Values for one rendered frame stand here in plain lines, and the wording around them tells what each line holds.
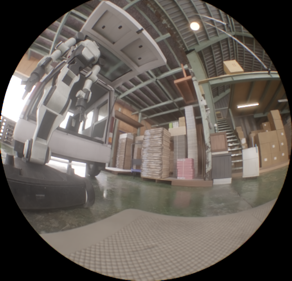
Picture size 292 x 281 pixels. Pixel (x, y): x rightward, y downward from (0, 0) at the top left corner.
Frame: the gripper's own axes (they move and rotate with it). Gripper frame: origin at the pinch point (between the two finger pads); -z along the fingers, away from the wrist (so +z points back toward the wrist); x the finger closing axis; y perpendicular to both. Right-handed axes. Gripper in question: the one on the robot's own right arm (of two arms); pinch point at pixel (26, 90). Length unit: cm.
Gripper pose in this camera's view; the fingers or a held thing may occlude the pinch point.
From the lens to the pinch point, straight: 71.1
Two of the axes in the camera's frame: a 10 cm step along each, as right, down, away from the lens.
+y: 3.3, 3.0, 9.0
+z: -1.2, -9.3, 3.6
